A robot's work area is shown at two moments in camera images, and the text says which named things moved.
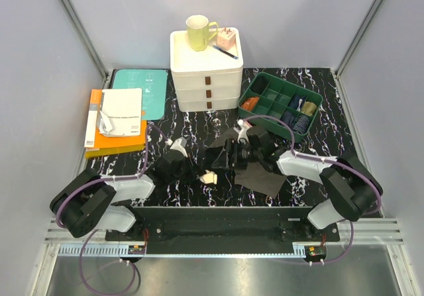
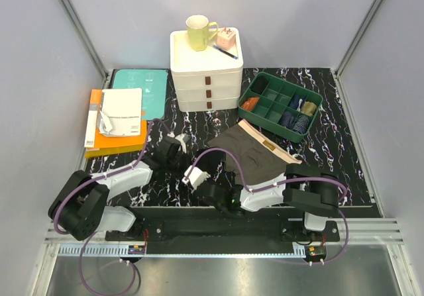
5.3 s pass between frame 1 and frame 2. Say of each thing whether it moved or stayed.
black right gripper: moved
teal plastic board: stayed
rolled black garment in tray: stayed
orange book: stayed
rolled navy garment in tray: stayed
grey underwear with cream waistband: moved
